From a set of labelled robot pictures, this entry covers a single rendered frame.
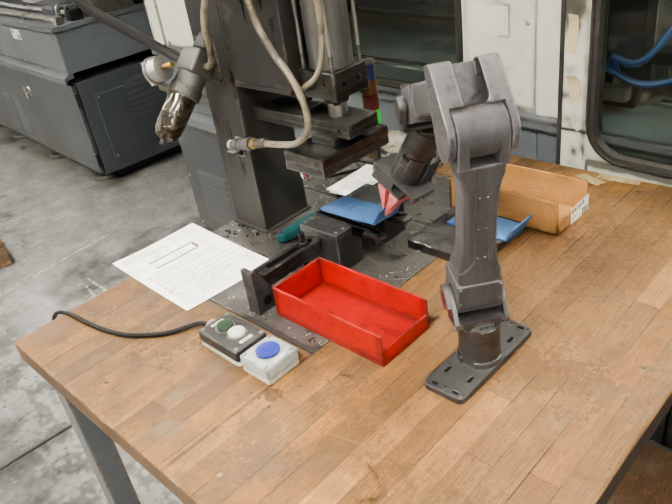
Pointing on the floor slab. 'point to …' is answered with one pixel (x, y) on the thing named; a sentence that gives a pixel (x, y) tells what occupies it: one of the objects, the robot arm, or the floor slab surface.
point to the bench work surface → (400, 386)
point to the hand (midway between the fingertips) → (387, 210)
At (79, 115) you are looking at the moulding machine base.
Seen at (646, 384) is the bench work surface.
